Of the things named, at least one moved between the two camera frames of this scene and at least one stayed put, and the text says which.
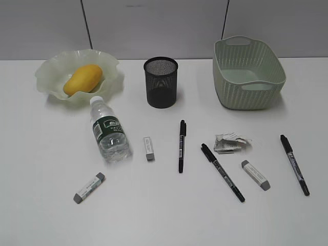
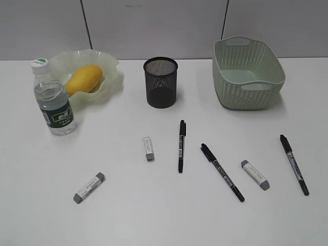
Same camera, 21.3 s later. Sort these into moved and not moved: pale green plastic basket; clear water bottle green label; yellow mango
Moved: clear water bottle green label
Not moved: pale green plastic basket; yellow mango
